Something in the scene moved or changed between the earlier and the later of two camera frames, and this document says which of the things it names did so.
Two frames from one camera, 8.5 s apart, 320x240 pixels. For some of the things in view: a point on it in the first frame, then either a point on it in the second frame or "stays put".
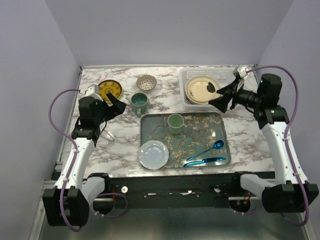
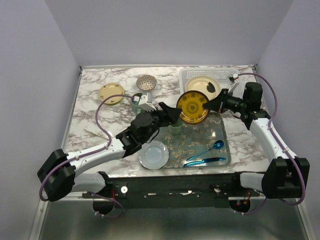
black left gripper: [117, 108] to [168, 115]
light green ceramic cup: [175, 121] stays put
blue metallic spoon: [218, 144] stays put
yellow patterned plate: [107, 86] to [191, 103]
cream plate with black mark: [200, 90] stays put
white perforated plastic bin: [224, 76] stays put
